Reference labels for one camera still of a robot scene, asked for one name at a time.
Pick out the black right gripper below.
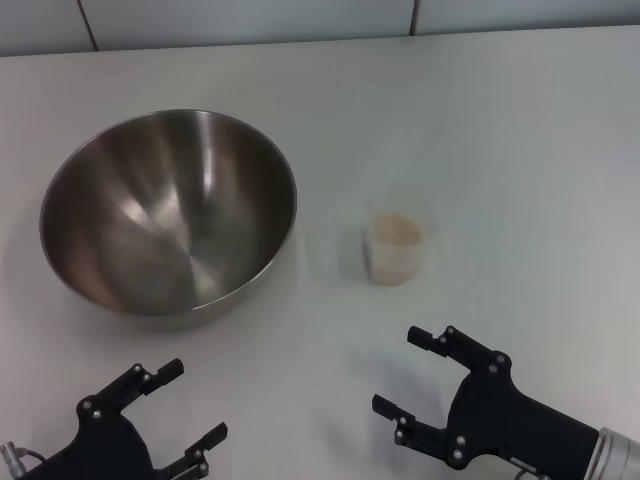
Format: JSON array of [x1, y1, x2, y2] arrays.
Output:
[[372, 325, 601, 474]]

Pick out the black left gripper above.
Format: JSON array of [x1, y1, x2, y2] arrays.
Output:
[[29, 357, 229, 480]]

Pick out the clear plastic cup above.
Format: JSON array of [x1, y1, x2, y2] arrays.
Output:
[[362, 207, 432, 287]]

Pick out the white rice grains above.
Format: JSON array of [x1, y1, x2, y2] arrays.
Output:
[[370, 212, 424, 285]]

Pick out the stainless steel mixing bowl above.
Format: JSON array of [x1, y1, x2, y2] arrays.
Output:
[[38, 108, 299, 331]]

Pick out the left wrist cable with plug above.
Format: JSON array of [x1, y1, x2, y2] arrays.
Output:
[[0, 442, 49, 464]]

